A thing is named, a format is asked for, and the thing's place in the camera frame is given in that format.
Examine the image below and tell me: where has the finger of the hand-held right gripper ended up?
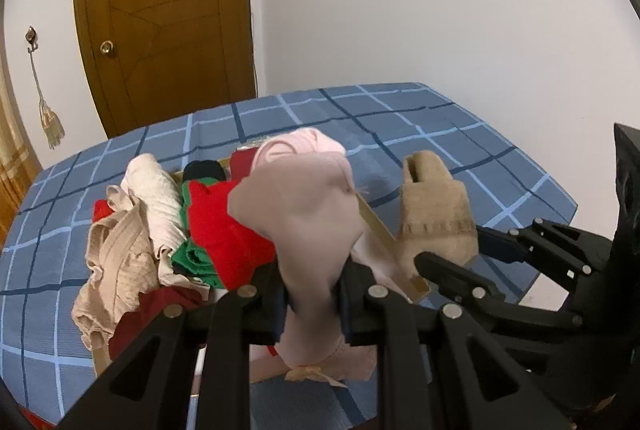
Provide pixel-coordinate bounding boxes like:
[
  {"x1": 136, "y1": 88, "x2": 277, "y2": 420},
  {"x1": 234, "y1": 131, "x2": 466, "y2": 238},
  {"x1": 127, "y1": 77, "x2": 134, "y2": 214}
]
[
  {"x1": 475, "y1": 217, "x2": 608, "y2": 283},
  {"x1": 414, "y1": 251, "x2": 583, "y2": 328}
]

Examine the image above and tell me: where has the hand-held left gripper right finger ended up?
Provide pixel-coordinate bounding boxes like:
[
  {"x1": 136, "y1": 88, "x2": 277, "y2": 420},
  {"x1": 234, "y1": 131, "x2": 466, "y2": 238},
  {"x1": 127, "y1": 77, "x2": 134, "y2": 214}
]
[{"x1": 339, "y1": 260, "x2": 573, "y2": 430}]

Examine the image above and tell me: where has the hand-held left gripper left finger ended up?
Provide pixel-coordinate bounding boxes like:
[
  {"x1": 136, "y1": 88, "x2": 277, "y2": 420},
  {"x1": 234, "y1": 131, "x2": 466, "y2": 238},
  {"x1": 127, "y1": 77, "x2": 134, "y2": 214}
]
[{"x1": 59, "y1": 260, "x2": 290, "y2": 430}]

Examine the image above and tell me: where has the dusty pink lace underwear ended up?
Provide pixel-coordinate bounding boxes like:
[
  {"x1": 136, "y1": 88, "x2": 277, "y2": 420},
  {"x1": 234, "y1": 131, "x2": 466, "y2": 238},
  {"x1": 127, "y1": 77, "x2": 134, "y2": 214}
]
[{"x1": 277, "y1": 332, "x2": 378, "y2": 383}]

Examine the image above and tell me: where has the beige knitted underwear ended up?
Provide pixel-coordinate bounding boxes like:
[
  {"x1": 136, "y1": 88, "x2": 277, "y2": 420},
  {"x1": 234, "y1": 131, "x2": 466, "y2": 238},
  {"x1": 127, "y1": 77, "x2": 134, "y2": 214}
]
[{"x1": 397, "y1": 150, "x2": 481, "y2": 267}]

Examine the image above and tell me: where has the pale pink underwear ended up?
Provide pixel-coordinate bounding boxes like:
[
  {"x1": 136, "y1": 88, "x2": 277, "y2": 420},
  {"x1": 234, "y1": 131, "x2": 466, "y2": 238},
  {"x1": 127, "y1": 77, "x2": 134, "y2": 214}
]
[{"x1": 227, "y1": 155, "x2": 368, "y2": 363}]

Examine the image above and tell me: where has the green underwear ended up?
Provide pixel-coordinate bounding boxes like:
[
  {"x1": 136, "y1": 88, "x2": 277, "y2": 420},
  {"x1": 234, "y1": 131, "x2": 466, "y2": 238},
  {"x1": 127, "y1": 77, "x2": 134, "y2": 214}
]
[{"x1": 171, "y1": 180, "x2": 227, "y2": 289}]

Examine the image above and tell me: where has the black underwear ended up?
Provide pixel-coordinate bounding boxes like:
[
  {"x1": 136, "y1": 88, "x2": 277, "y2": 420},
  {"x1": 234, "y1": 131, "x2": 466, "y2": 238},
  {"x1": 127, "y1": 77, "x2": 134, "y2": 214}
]
[{"x1": 182, "y1": 159, "x2": 227, "y2": 184}]

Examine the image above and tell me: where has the pink dotted underwear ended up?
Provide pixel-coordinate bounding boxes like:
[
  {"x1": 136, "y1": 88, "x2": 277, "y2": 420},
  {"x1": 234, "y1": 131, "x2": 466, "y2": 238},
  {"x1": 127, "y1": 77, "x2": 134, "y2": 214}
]
[{"x1": 120, "y1": 153, "x2": 187, "y2": 253}]

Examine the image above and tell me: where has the bright pink underwear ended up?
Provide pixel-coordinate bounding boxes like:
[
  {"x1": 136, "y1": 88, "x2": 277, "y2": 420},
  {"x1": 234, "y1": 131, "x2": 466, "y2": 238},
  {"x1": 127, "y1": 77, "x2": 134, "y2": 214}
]
[{"x1": 252, "y1": 127, "x2": 348, "y2": 171}]

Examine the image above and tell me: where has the blue plaid tablecloth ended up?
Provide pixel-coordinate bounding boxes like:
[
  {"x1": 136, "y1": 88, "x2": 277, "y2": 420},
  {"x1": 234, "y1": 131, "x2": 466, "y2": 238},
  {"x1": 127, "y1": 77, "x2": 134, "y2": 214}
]
[{"x1": 0, "y1": 83, "x2": 578, "y2": 426}]

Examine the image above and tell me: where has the curtain tieback tassel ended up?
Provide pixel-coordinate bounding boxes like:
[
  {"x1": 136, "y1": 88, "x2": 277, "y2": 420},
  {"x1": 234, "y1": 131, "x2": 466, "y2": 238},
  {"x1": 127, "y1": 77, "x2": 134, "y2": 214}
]
[{"x1": 25, "y1": 25, "x2": 66, "y2": 150}]

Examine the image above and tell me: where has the beige patterned curtain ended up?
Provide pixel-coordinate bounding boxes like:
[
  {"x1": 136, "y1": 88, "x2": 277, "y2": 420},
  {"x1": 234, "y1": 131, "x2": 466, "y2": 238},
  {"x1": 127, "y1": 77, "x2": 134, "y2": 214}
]
[{"x1": 0, "y1": 55, "x2": 43, "y2": 251}]

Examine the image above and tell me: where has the wooden door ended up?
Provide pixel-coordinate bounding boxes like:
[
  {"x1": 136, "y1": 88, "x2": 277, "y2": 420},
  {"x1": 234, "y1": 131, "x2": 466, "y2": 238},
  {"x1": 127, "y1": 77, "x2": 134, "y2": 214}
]
[{"x1": 72, "y1": 0, "x2": 258, "y2": 138}]

